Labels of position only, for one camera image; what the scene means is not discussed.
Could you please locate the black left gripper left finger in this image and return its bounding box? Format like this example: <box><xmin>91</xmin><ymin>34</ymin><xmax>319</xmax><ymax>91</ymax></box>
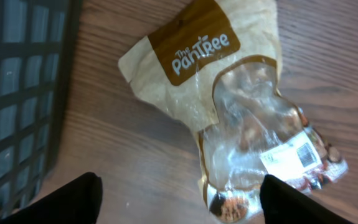
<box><xmin>0</xmin><ymin>172</ymin><xmax>103</xmax><ymax>224</ymax></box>

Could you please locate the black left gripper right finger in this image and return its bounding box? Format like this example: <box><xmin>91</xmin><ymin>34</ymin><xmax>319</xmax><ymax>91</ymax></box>
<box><xmin>260</xmin><ymin>175</ymin><xmax>352</xmax><ymax>224</ymax></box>

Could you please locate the cream brown bread bag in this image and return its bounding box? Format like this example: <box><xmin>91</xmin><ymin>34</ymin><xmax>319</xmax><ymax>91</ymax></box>
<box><xmin>118</xmin><ymin>0</ymin><xmax>348</xmax><ymax>223</ymax></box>

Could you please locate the dark grey plastic basket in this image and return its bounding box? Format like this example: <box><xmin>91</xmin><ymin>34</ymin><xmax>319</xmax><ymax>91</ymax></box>
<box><xmin>0</xmin><ymin>0</ymin><xmax>83</xmax><ymax>219</ymax></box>

